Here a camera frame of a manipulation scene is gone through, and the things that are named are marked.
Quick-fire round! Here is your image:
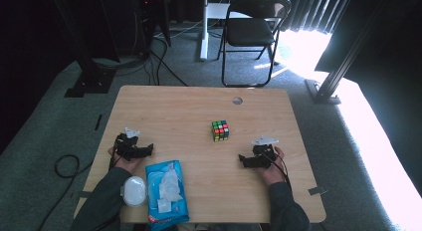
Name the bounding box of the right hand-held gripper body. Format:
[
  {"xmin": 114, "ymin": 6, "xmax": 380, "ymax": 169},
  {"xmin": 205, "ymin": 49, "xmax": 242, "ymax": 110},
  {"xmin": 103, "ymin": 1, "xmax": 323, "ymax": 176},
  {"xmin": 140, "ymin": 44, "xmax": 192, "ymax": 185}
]
[{"xmin": 251, "ymin": 134, "xmax": 280, "ymax": 169}]

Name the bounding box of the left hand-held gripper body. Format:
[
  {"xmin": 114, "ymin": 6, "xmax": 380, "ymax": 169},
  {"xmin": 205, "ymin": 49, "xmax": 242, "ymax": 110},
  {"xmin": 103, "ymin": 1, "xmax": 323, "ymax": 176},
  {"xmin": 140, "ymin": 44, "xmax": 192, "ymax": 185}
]
[{"xmin": 113, "ymin": 126, "xmax": 141, "ymax": 161}]

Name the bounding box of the multicoloured puzzle cube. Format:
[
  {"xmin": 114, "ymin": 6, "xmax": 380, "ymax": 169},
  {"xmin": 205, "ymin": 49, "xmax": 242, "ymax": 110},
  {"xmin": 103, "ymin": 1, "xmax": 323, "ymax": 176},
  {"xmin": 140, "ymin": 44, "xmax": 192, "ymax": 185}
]
[{"xmin": 211, "ymin": 119, "xmax": 231, "ymax": 143}]

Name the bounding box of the blue wet wipe pack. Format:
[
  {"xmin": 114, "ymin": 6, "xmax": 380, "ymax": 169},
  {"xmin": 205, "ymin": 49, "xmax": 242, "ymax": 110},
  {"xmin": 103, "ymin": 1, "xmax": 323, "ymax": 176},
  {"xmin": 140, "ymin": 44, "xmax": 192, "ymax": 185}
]
[{"xmin": 144, "ymin": 159, "xmax": 191, "ymax": 231}]

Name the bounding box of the person's left hand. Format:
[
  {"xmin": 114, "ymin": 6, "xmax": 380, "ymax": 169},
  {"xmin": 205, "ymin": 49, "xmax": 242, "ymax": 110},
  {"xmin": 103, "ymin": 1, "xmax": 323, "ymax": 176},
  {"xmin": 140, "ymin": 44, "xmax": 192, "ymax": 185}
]
[{"xmin": 106, "ymin": 145, "xmax": 145, "ymax": 174}]

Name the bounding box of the person's right hand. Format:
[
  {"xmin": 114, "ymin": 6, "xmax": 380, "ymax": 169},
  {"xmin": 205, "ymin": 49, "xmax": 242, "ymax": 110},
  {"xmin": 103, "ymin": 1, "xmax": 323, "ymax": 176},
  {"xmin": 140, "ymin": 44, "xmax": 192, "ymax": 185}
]
[{"xmin": 253, "ymin": 145, "xmax": 288, "ymax": 186}]

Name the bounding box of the white round pack lid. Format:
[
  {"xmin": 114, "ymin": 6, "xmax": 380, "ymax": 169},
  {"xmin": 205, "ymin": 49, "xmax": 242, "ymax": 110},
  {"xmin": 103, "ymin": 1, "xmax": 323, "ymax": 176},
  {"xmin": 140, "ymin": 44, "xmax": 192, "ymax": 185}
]
[{"xmin": 119, "ymin": 175, "xmax": 147, "ymax": 208}]

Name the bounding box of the black metal stand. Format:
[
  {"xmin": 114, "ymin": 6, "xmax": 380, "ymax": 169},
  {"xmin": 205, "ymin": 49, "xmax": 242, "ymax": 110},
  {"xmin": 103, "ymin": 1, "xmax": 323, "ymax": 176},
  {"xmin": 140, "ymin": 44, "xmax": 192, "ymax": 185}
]
[
  {"xmin": 49, "ymin": 0, "xmax": 117, "ymax": 99},
  {"xmin": 304, "ymin": 0, "xmax": 393, "ymax": 106}
]

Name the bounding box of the black computer tower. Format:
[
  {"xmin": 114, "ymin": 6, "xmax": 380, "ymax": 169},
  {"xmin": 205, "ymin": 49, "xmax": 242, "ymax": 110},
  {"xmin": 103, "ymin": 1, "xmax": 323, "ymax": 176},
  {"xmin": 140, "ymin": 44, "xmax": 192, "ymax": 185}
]
[{"xmin": 130, "ymin": 0, "xmax": 172, "ymax": 58}]

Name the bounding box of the black folding chair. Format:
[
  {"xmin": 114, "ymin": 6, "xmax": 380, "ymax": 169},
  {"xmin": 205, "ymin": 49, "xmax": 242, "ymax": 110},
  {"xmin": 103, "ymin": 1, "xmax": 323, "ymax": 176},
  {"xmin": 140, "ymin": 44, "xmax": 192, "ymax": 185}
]
[{"xmin": 216, "ymin": 0, "xmax": 294, "ymax": 89}]

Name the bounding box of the dark pleated curtain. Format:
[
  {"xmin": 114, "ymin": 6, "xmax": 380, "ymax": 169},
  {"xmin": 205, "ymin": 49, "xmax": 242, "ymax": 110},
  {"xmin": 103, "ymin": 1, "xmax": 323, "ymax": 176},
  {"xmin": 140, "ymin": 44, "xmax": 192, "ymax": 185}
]
[{"xmin": 284, "ymin": 0, "xmax": 353, "ymax": 35}]

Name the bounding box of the black curtain panel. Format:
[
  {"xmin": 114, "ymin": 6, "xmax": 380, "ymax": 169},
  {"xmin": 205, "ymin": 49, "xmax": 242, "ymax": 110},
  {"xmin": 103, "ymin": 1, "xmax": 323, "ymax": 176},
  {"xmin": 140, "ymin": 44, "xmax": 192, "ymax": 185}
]
[{"xmin": 314, "ymin": 0, "xmax": 422, "ymax": 196}]

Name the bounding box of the left hand-held gripper cable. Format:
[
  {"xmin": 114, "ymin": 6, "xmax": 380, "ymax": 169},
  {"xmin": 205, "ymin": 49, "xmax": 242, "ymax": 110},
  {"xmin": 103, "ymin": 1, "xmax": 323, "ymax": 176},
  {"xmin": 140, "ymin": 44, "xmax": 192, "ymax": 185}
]
[{"xmin": 107, "ymin": 145, "xmax": 117, "ymax": 172}]

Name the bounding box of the hand-held gripper cable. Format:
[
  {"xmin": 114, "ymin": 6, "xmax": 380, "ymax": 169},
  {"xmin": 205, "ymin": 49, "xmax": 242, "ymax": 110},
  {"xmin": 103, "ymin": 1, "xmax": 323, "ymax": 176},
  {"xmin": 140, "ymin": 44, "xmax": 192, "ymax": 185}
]
[
  {"xmin": 260, "ymin": 147, "xmax": 294, "ymax": 192},
  {"xmin": 107, "ymin": 145, "xmax": 117, "ymax": 172}
]

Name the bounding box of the right hand-held gripper cable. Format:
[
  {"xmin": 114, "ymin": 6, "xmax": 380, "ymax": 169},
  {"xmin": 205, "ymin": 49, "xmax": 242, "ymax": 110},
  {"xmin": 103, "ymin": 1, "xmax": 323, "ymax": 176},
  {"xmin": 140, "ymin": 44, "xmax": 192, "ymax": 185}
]
[{"xmin": 260, "ymin": 147, "xmax": 294, "ymax": 192}]

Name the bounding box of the black looped floor cable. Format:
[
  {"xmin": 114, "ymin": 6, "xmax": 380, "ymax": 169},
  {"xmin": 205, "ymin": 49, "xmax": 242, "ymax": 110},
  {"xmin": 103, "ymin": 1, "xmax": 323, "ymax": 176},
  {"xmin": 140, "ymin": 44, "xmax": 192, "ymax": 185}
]
[{"xmin": 37, "ymin": 153, "xmax": 96, "ymax": 231}]

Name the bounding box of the dark cable bundle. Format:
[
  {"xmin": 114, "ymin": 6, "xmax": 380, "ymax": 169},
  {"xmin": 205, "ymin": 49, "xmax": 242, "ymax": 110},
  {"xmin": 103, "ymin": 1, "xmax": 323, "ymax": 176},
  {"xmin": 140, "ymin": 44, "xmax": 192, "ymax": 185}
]
[{"xmin": 94, "ymin": 53, "xmax": 151, "ymax": 77}]

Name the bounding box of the white desk frame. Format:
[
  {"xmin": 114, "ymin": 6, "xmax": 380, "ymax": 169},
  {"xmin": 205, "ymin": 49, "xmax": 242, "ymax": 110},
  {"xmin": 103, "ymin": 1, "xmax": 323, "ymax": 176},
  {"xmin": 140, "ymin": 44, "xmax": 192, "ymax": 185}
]
[{"xmin": 199, "ymin": 0, "xmax": 254, "ymax": 62}]

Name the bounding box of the white floor cable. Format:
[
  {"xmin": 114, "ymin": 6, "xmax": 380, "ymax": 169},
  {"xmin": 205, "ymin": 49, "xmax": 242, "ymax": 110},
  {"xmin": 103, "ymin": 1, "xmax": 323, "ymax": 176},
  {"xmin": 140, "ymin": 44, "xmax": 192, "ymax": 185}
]
[{"xmin": 153, "ymin": 19, "xmax": 204, "ymax": 40}]

